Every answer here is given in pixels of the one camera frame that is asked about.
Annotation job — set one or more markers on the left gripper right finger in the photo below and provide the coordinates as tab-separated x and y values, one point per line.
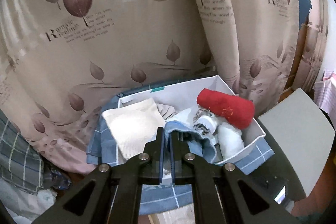
175	157

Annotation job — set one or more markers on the green bed mattress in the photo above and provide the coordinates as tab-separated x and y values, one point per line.
304	135

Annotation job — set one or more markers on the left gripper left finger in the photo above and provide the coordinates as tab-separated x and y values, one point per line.
159	154

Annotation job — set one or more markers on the light blue sock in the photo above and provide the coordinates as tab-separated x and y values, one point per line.
198	144

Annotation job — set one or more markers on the cream white bra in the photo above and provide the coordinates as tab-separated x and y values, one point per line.
134	125

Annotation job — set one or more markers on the white floral sheet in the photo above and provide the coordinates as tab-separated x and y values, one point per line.
25	207

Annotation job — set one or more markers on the pink leaf pattern curtain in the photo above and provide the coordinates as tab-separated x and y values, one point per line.
62	60

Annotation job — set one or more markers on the light blue underwear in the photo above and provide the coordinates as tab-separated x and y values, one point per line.
187	116

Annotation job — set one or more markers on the pink striped cloth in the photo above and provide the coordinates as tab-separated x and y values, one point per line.
325	94

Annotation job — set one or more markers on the person's right hand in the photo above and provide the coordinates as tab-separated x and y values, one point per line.
307	206

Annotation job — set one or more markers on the white socks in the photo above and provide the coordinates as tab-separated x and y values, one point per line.
227	138

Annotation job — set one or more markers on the floral lace underwear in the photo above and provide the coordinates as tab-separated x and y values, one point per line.
205	121

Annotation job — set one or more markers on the grey plaid blanket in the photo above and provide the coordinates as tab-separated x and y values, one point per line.
24	167

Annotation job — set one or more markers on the blue checked cloth cover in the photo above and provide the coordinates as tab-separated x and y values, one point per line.
102	148

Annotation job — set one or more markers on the red underwear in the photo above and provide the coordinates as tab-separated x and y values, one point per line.
237	111

